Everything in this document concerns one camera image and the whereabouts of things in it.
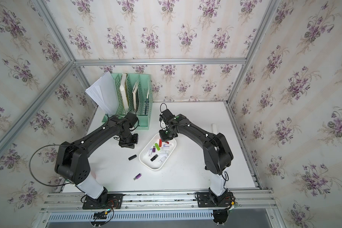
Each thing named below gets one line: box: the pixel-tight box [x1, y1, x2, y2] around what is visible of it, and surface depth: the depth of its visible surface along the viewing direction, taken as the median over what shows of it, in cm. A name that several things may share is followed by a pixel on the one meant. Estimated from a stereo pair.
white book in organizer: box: [119, 73, 130, 114], surface depth 100 cm
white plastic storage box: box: [138, 133, 177, 171], surface depth 92 cm
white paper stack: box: [85, 71, 119, 115], surface depth 100 cm
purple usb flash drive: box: [133, 172, 143, 181], surface depth 83 cm
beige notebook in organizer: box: [132, 81, 139, 112], surface depth 103 cm
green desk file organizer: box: [111, 73, 154, 131], surface depth 106 cm
